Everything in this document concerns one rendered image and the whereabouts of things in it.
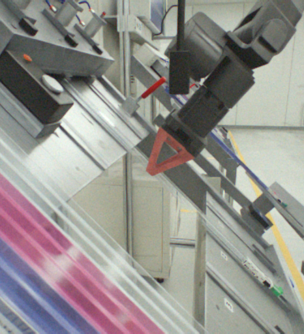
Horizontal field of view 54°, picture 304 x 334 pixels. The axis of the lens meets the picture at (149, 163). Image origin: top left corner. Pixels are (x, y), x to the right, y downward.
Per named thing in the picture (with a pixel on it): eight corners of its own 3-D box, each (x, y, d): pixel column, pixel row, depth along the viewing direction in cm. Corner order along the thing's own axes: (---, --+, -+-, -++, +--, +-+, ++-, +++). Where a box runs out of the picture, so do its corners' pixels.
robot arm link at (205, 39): (292, 29, 40) (252, 48, 48) (232, -35, 37) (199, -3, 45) (246, 102, 39) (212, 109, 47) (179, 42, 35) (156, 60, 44)
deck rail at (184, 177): (249, 260, 72) (271, 245, 70) (250, 265, 70) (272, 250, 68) (34, 44, 68) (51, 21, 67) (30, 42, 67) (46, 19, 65)
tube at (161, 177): (274, 292, 51) (280, 288, 50) (276, 297, 49) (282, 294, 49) (57, 77, 48) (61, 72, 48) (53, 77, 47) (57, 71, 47)
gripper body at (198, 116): (162, 125, 41) (198, 81, 39) (170, 117, 51) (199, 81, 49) (197, 156, 41) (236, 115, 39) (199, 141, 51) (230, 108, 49)
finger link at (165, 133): (129, 163, 46) (169, 115, 43) (139, 152, 52) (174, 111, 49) (163, 192, 46) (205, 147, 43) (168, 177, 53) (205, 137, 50)
